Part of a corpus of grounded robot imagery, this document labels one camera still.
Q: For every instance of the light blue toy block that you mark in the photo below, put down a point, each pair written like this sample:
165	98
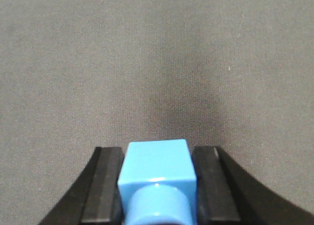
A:
158	184

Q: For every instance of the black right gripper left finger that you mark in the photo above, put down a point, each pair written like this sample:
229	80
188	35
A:
93	199

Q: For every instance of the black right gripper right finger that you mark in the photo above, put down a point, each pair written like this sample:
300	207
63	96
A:
228	195

